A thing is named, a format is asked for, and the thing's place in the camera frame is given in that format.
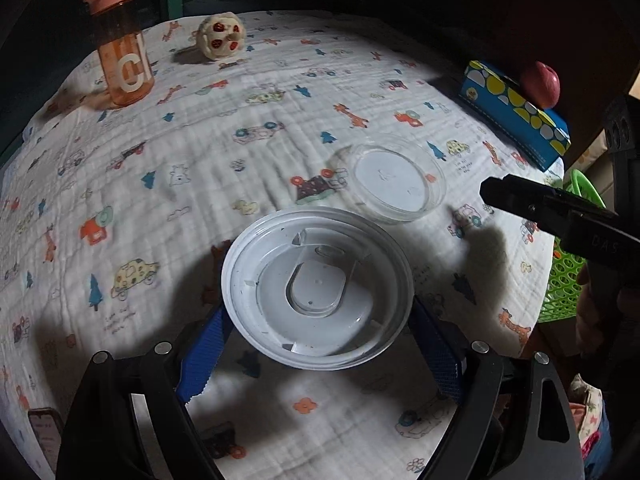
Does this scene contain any smartphone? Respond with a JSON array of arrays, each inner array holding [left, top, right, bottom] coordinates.
[[27, 407, 64, 467]]

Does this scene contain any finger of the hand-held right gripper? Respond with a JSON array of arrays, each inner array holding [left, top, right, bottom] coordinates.
[[479, 174, 621, 262]]

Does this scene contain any blue patterned tissue box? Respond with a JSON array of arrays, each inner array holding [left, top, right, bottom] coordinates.
[[459, 60, 572, 171]]

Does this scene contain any red apple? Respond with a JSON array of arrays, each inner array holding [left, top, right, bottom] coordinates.
[[519, 61, 561, 109]]

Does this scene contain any green plastic basket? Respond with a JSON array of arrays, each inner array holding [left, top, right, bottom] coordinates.
[[537, 167, 608, 322]]

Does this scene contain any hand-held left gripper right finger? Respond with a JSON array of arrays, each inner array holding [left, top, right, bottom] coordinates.
[[411, 299, 586, 480]]

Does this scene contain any printed white blanket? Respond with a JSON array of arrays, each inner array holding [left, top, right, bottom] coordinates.
[[0, 10, 571, 480]]

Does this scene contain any white round cup lid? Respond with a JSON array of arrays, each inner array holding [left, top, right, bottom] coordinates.
[[221, 206, 416, 371]]

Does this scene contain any clear round plastic lid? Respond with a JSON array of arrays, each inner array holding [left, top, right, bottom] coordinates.
[[348, 135, 447, 224]]

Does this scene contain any person's right hand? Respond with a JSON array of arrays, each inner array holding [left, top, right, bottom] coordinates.
[[577, 265, 640, 361]]

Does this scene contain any cream plush ball toy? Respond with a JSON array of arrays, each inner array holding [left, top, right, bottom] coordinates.
[[198, 14, 247, 61]]

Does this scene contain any person's floral clothing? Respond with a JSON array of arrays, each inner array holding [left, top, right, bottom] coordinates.
[[569, 374, 612, 467]]

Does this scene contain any orange water bottle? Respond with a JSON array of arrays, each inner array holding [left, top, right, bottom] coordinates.
[[80, 0, 155, 109]]

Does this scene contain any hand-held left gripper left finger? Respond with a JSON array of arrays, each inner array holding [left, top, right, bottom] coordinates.
[[56, 305, 233, 480]]

